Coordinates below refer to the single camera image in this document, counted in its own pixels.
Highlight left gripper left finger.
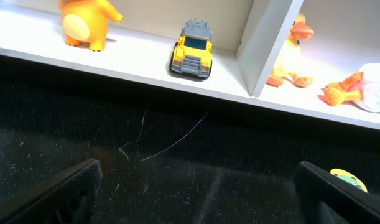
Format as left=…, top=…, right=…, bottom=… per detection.
left=0, top=157, right=103, bottom=224

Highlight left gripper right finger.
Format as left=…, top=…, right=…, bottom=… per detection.
left=293, top=161, right=380, bottom=224

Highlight yellow rattle drum toy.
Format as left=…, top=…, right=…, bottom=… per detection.
left=330, top=168, right=369, bottom=193

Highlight yellow rubber duck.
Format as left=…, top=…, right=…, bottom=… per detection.
left=58, top=0, right=123, bottom=52

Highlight grey and yellow toy truck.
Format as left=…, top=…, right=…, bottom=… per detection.
left=169, top=19, right=214, bottom=80

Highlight white plush duck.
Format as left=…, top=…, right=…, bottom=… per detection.
left=323, top=58, right=380, bottom=116

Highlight yellow plush duck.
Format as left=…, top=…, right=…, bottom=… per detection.
left=266, top=12, right=315, bottom=88

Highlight white shelf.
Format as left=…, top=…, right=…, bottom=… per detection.
left=0, top=0, right=380, bottom=133

